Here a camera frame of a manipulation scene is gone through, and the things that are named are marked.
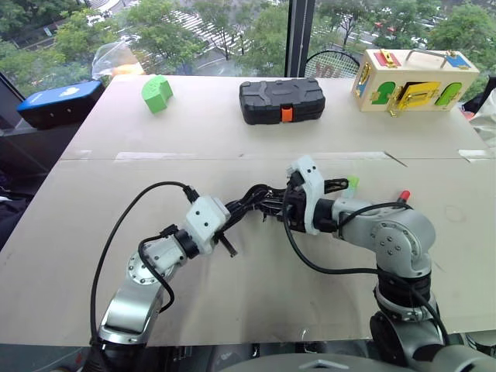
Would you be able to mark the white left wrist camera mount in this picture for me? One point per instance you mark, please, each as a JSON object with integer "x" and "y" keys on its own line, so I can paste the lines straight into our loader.
{"x": 203, "y": 221}

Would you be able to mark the black plastic tool case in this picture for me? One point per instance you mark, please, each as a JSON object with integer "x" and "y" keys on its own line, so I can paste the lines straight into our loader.
{"x": 279, "y": 97}

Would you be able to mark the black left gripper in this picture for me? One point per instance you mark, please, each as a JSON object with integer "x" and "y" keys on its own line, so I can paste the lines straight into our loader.
{"x": 233, "y": 213}

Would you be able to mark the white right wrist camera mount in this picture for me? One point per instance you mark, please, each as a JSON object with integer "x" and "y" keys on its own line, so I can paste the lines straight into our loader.
{"x": 312, "y": 182}

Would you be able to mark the red marker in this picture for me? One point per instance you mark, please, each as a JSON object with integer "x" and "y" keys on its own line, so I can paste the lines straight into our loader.
{"x": 405, "y": 195}

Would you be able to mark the clear plastic bag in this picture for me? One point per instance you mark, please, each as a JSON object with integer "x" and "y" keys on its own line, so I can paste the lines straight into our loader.
{"x": 112, "y": 58}

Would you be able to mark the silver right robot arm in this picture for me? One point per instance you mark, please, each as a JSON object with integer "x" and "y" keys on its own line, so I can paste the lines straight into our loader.
{"x": 395, "y": 240}

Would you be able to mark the black tennis racket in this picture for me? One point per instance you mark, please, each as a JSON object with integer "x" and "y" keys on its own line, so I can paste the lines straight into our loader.
{"x": 333, "y": 64}

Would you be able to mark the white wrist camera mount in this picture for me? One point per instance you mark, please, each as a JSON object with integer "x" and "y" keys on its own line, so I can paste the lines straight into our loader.
{"x": 203, "y": 221}
{"x": 312, "y": 182}

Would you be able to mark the grey robot torso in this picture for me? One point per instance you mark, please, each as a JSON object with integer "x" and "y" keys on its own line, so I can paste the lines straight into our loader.
{"x": 348, "y": 362}

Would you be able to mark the blue and black box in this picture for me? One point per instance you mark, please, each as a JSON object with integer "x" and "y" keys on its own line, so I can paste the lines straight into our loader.
{"x": 58, "y": 102}

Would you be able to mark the green curved block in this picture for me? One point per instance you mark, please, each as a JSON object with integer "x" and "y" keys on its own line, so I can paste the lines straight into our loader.
{"x": 156, "y": 94}

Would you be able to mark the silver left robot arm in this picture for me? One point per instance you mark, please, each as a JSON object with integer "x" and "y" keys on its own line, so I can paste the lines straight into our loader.
{"x": 128, "y": 306}

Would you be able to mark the green highlighter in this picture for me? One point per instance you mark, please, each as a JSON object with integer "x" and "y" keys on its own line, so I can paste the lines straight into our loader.
{"x": 352, "y": 185}

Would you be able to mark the wooden lock activity box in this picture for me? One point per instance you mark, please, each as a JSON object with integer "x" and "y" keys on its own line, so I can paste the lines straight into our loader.
{"x": 418, "y": 77}

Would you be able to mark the white plastic sheet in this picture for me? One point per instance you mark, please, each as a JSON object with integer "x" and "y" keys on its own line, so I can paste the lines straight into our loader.
{"x": 484, "y": 131}

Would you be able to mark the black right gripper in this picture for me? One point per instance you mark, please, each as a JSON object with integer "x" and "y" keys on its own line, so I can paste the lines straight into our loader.
{"x": 296, "y": 209}

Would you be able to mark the dark window frame post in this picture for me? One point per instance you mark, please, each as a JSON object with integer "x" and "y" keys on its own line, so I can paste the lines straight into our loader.
{"x": 301, "y": 35}

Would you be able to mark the black bag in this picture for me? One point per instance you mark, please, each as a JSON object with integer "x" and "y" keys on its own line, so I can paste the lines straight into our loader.
{"x": 482, "y": 97}

